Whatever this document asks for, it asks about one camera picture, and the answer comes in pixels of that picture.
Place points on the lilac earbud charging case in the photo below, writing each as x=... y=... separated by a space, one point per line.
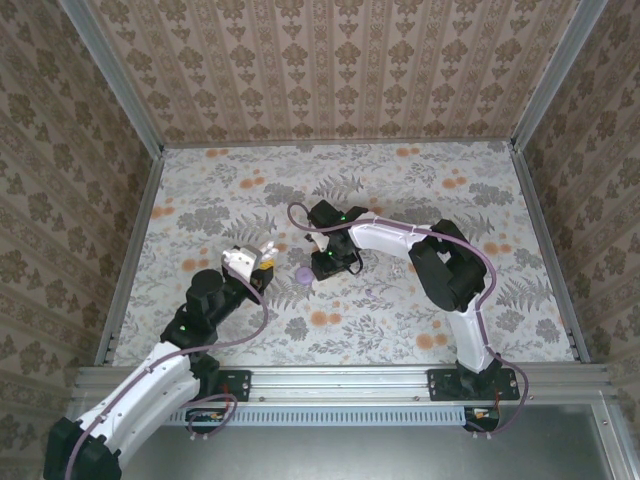
x=303 y=275

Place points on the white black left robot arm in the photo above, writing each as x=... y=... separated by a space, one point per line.
x=140 y=395

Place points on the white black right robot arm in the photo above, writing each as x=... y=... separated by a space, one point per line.
x=380 y=240

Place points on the grey metal panel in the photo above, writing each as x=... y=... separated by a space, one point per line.
x=350 y=455

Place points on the aluminium table side rail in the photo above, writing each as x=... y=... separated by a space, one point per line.
x=549 y=250
x=133 y=250

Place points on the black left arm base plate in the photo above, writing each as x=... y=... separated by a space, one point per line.
x=235 y=382

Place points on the thin aluminium wall rail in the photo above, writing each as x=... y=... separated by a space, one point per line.
x=340 y=144

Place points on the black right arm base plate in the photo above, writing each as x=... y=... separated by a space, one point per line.
x=442 y=385

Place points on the aluminium frame corner post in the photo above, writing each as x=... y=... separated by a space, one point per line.
x=556 y=70
x=118 y=75

